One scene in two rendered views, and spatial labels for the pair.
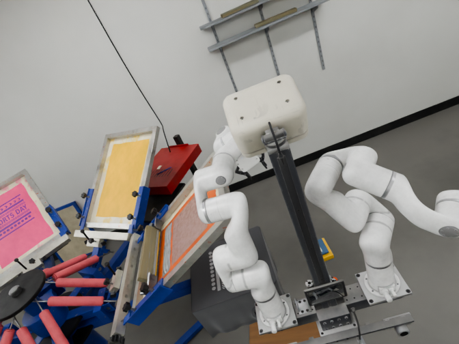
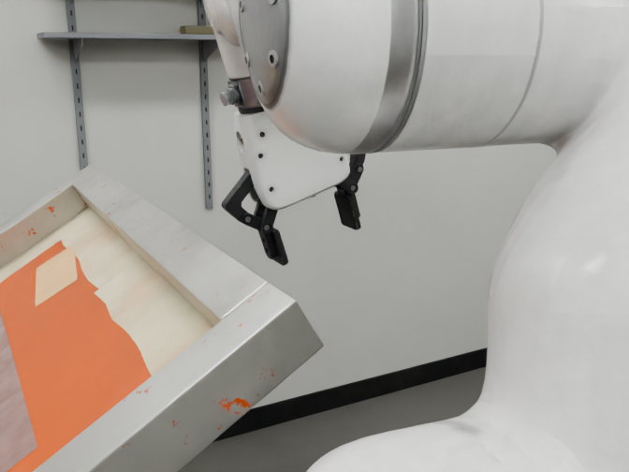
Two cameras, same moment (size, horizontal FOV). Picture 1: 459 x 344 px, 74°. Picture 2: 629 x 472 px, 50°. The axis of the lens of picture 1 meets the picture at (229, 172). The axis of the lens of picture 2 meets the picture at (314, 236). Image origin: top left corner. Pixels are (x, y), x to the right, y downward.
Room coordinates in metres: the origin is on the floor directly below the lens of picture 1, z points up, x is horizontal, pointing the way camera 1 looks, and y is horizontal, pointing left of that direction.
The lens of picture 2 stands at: (0.64, 0.27, 1.67)
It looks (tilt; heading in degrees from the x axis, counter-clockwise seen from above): 15 degrees down; 326
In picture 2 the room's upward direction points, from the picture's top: straight up
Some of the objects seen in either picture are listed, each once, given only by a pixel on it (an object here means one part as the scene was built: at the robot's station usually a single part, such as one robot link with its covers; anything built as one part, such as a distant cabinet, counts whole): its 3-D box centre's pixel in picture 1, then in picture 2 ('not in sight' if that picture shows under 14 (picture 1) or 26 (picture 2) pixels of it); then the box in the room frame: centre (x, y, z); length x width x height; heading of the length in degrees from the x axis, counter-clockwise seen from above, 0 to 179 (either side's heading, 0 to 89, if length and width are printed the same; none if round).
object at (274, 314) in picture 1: (270, 306); not in sight; (0.73, 0.07, 1.21); 0.16 x 0.13 x 0.15; 171
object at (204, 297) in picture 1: (227, 265); not in sight; (1.26, 0.24, 0.95); 0.48 x 0.44 x 0.01; 84
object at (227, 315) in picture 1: (242, 309); not in sight; (1.08, 0.26, 0.77); 0.46 x 0.09 x 0.36; 84
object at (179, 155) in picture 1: (166, 168); not in sight; (2.53, 0.52, 1.06); 0.61 x 0.46 x 0.12; 144
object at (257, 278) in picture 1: (255, 280); not in sight; (0.75, 0.08, 1.37); 0.13 x 0.10 x 0.16; 76
